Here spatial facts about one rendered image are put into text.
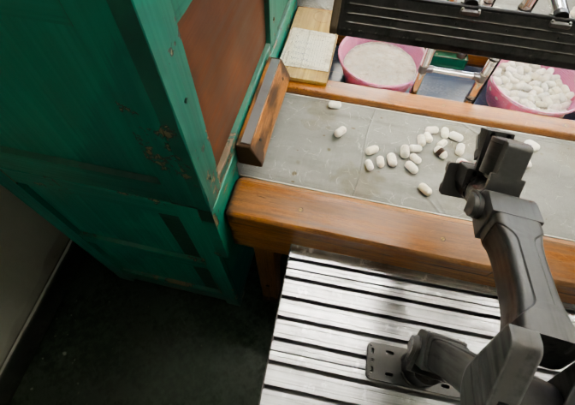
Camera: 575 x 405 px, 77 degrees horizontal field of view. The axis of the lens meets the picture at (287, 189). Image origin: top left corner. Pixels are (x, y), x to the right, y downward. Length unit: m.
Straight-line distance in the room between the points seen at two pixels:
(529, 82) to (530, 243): 0.86
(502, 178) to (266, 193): 0.47
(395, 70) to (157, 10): 0.86
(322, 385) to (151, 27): 0.69
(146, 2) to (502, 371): 0.51
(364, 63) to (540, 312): 0.91
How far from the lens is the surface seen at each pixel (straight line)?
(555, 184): 1.10
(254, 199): 0.83
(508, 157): 0.63
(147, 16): 0.44
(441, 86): 1.29
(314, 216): 0.81
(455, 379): 0.61
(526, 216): 0.59
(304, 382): 0.82
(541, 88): 1.31
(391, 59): 1.23
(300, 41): 1.18
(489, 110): 1.14
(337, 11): 0.76
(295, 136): 0.97
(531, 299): 0.49
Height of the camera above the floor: 1.49
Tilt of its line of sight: 59 degrees down
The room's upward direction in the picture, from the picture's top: 1 degrees clockwise
